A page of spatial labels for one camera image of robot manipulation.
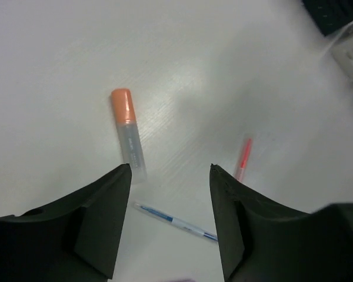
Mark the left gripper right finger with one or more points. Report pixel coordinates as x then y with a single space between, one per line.
262 240

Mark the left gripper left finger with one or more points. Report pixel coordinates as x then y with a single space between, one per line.
75 238

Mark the red orange pen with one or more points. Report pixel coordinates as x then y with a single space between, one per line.
243 159

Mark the orange cap clear tube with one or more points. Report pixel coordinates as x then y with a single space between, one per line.
128 133

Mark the purple highlighter marker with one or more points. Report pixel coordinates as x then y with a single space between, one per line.
179 280

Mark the blue white pen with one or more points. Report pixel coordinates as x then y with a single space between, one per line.
176 222

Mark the white slotted container near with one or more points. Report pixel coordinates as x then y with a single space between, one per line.
340 48

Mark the black mesh container far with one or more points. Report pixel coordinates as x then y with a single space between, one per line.
329 15

